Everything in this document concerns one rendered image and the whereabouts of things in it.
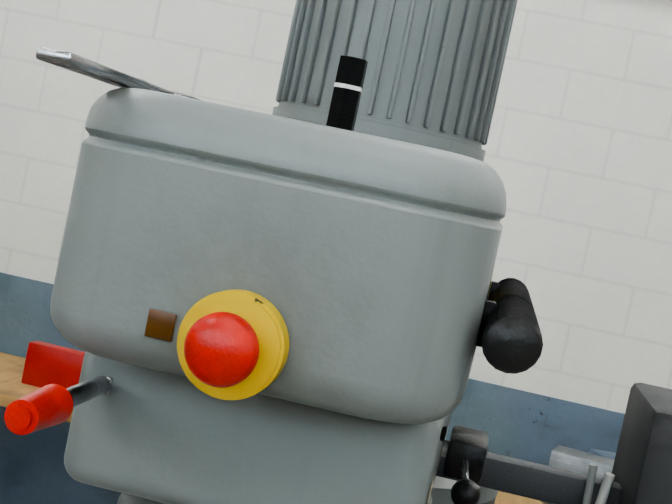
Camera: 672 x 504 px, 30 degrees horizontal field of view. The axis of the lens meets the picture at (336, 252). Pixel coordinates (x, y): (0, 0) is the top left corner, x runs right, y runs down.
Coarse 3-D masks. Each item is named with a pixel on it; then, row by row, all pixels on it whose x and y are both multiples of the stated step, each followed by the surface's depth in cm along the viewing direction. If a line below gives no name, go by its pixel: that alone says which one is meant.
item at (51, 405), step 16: (80, 384) 77; (96, 384) 79; (16, 400) 68; (32, 400) 68; (48, 400) 70; (64, 400) 71; (80, 400) 76; (16, 416) 68; (32, 416) 68; (48, 416) 69; (64, 416) 72; (16, 432) 68
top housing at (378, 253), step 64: (128, 128) 71; (192, 128) 71; (256, 128) 70; (320, 128) 71; (128, 192) 71; (192, 192) 71; (256, 192) 70; (320, 192) 70; (384, 192) 69; (448, 192) 69; (64, 256) 74; (128, 256) 71; (192, 256) 71; (256, 256) 70; (320, 256) 70; (384, 256) 69; (448, 256) 70; (64, 320) 73; (128, 320) 71; (320, 320) 70; (384, 320) 69; (448, 320) 71; (320, 384) 70; (384, 384) 70; (448, 384) 72
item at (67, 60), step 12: (48, 48) 65; (48, 60) 65; (60, 60) 65; (72, 60) 65; (84, 60) 67; (84, 72) 69; (96, 72) 69; (108, 72) 71; (120, 72) 73; (120, 84) 75; (132, 84) 76; (144, 84) 78
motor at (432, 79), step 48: (336, 0) 108; (384, 0) 106; (432, 0) 106; (480, 0) 108; (288, 48) 114; (336, 48) 108; (384, 48) 106; (432, 48) 107; (480, 48) 109; (288, 96) 112; (384, 96) 107; (432, 96) 107; (480, 96) 111; (432, 144) 107; (480, 144) 114
